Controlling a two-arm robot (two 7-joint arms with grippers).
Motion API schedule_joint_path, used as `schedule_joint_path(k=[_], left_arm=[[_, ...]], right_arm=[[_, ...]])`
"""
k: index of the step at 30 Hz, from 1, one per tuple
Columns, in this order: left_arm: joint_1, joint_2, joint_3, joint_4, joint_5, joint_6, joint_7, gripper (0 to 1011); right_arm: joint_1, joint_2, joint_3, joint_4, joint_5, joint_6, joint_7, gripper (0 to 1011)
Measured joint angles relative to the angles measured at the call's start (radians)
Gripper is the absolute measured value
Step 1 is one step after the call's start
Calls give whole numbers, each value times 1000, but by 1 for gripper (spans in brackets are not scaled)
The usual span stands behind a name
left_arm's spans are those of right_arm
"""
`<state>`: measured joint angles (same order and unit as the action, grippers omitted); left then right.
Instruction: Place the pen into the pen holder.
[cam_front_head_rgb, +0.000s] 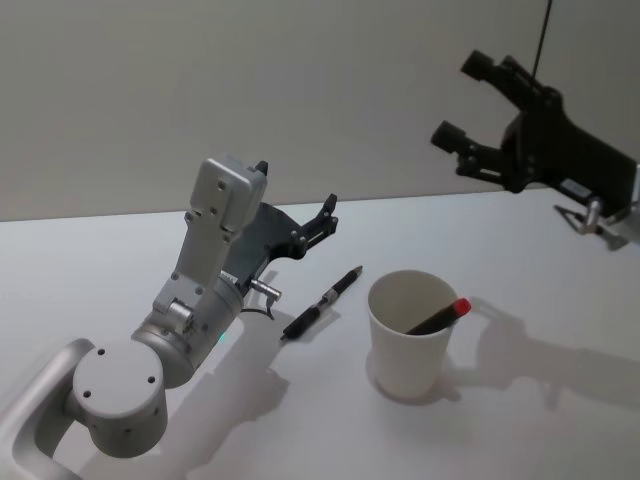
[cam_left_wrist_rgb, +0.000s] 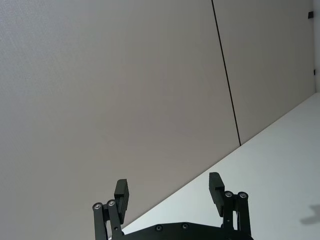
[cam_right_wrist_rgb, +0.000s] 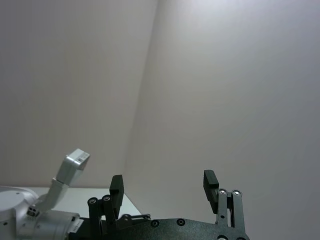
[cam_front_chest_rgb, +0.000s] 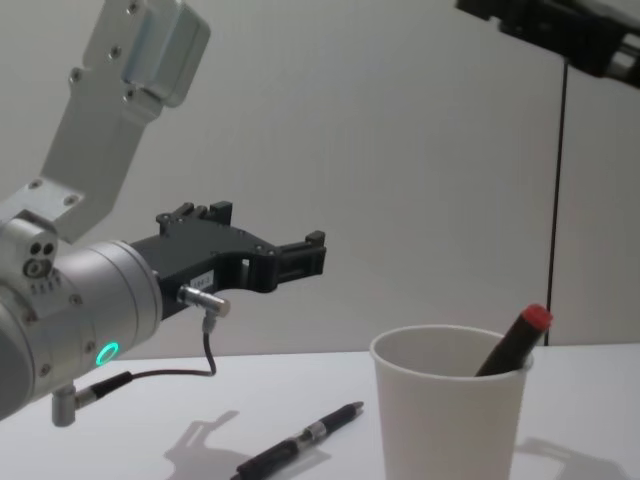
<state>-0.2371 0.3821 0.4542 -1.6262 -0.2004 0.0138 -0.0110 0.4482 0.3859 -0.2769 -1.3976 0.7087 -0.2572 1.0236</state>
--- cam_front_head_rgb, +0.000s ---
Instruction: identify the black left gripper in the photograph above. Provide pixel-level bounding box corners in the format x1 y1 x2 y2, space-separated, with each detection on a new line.
221 159 341 292

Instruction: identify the black marker with red cap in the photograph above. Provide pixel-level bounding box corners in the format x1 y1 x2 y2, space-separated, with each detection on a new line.
404 297 473 337

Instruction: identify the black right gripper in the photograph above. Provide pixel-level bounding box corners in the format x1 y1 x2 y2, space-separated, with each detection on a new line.
431 49 639 195

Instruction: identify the thin black hanging cable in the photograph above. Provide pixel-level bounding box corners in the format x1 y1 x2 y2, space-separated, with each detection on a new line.
532 0 555 84

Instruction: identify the white paper cup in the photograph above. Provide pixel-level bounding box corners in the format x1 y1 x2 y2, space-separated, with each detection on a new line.
366 269 461 400

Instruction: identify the black pen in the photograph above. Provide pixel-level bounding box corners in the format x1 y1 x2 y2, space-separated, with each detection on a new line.
279 265 365 342

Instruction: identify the dark cable with silver plug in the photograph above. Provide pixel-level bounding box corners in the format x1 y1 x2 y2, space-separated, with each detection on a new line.
238 279 284 320
583 197 605 234

